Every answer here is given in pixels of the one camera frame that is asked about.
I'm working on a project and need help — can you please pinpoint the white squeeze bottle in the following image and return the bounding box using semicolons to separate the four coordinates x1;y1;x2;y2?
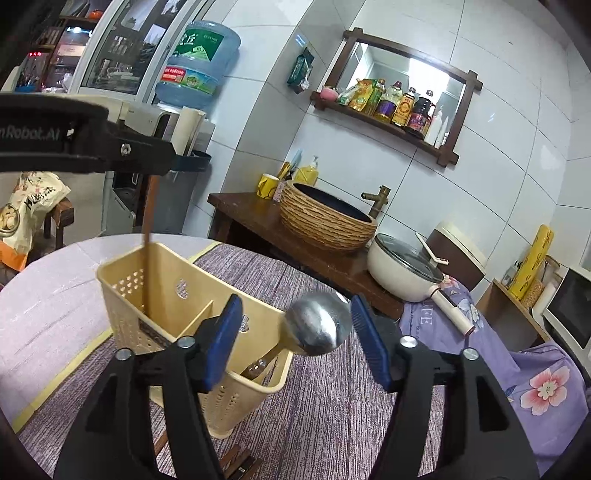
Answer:
425;106;451;146

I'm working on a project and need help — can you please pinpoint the metal spoon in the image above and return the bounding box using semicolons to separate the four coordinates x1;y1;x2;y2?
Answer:
240;292;352;381

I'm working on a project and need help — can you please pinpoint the woven pattern basin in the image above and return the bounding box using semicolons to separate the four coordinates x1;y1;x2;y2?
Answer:
279;181;378;252

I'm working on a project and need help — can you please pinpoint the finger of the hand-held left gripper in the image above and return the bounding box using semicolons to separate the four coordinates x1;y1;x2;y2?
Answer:
92;121;179;176

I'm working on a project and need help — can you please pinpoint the window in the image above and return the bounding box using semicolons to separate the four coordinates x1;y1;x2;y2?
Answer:
81;0;218;95

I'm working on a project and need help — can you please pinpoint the dark soy sauce bottle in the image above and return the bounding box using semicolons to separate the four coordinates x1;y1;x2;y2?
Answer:
406;90;437;139

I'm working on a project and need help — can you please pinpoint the glass jar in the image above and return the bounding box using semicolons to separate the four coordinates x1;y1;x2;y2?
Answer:
521;258;561;309

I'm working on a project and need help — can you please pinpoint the blue water bottle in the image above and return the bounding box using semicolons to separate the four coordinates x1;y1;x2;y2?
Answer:
154;21;242;110

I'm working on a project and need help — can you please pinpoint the red yellow label bottle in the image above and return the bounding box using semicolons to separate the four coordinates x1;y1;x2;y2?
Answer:
392;88;417;127

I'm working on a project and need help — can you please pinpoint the green capped oil bottle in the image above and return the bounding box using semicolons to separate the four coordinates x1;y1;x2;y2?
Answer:
367;78;387;116

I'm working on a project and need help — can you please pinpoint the white microwave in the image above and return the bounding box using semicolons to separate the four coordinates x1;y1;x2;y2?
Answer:
542;265;591;354

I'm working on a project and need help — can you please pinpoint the wooden stool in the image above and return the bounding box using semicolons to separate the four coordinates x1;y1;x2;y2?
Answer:
44;198;75;238

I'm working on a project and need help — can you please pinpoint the brown white rice cooker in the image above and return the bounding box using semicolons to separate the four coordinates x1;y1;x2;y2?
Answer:
425;220;488;291

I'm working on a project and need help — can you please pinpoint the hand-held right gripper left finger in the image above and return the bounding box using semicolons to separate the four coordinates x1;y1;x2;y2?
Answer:
53;294;244;480

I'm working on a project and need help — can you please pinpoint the printed snack bag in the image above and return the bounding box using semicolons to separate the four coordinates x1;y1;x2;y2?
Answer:
0;171;71;271

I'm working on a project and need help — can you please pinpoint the purple floral cloth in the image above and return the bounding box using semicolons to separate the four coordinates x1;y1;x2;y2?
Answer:
399;274;591;476

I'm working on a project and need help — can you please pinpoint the green hanging packet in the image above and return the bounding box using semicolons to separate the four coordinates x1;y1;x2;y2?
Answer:
287;46;315;94

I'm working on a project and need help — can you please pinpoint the cream plastic utensil holder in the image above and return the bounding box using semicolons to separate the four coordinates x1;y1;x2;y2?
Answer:
96;242;295;439

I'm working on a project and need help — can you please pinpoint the dark blue cup holder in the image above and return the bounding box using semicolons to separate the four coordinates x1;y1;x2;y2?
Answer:
178;150;212;172

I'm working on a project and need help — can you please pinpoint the white rice paddle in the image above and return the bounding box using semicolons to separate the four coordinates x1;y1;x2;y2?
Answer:
414;231;450;267

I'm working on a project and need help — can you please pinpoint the yellow soap dispenser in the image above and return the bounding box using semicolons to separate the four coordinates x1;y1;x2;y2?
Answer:
293;155;319;186

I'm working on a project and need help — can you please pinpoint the brass faucet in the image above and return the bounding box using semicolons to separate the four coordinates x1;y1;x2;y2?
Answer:
361;185;392;217

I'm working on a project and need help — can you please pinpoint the yellow wrap roll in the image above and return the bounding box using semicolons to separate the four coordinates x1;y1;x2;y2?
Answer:
508;224;555;301

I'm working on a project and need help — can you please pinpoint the wooden framed mirror shelf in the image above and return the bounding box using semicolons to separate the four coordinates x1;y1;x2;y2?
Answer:
310;28;483;167

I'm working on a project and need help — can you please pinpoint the grey water dispenser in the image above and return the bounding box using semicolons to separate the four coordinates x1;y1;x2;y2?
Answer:
102;95;215;236

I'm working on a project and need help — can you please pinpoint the wooden side shelf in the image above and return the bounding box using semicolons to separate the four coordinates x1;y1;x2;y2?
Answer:
475;277;552;352

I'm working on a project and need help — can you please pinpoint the purple label bottle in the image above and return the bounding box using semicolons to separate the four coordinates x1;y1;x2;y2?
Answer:
375;82;403;121

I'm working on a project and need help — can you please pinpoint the dark wooden washstand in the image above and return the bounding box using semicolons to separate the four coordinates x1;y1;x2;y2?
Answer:
208;191;407;321

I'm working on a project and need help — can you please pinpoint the yellow oil pouch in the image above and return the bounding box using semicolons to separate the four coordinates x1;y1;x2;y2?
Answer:
348;78;375;112

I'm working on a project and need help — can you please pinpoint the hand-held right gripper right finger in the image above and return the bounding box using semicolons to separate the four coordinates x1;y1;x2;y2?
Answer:
350;295;541;480

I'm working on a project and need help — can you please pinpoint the white pan with glass lid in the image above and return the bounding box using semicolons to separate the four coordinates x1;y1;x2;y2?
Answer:
367;233;476;335

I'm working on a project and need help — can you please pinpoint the yellow mug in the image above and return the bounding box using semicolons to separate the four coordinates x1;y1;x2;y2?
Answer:
256;174;281;200

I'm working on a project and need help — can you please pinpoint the purple striped table mat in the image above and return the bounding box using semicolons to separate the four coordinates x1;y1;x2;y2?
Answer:
14;242;444;480

